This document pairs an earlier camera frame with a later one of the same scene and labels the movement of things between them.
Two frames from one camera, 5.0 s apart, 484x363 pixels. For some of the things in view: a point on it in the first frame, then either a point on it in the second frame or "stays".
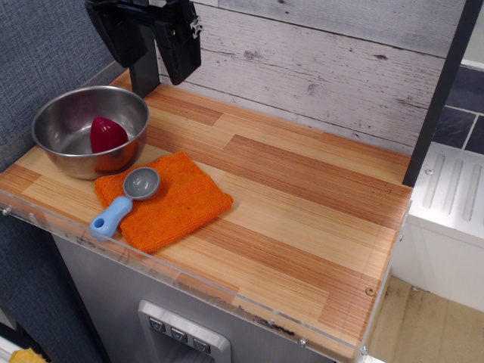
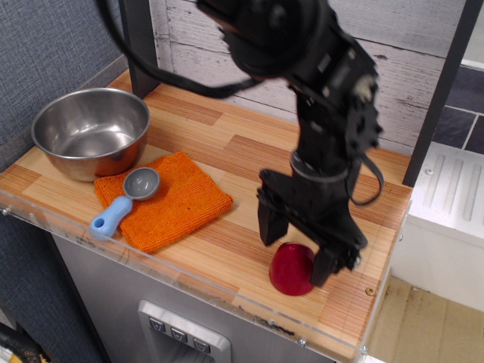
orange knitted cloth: (187, 197) stays
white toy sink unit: (442, 249) stays
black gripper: (141, 13) → (312, 203)
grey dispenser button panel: (171, 338) stays
